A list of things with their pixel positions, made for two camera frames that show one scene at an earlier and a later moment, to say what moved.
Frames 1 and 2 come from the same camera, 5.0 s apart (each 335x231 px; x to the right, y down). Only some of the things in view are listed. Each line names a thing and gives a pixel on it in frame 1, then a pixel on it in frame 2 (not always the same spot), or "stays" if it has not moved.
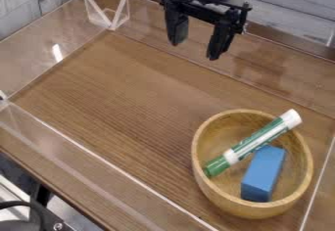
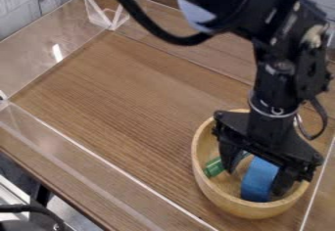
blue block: x=263 y=173 stays
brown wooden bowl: x=218 y=133 stays
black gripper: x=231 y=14 -> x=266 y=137
